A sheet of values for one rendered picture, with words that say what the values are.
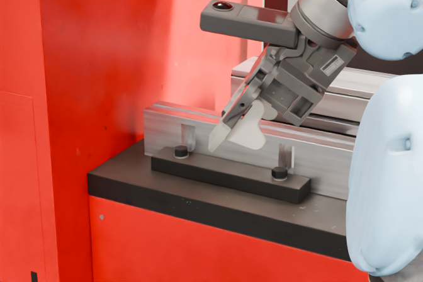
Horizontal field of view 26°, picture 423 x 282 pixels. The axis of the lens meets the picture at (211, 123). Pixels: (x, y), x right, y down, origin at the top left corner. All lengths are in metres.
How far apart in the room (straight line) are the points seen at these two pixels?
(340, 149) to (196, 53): 0.54
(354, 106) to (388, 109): 1.32
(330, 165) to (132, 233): 0.39
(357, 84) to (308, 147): 0.30
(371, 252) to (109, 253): 1.28
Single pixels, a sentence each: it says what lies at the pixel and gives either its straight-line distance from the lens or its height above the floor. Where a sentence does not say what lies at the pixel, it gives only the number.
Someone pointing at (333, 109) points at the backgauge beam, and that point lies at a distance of 1.85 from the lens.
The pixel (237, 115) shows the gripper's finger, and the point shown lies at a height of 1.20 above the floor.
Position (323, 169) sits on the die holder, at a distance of 1.61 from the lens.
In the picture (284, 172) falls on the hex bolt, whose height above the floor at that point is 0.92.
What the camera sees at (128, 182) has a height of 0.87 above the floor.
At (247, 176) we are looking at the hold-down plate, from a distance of 1.62.
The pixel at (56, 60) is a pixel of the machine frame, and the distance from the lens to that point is 1.59.
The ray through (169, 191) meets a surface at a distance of 1.63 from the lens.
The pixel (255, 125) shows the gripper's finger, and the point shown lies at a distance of 1.08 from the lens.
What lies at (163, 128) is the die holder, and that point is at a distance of 1.74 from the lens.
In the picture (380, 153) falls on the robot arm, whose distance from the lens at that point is 0.51.
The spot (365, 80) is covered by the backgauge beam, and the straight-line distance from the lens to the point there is 1.88.
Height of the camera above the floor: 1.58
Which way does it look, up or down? 21 degrees down
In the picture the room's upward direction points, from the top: straight up
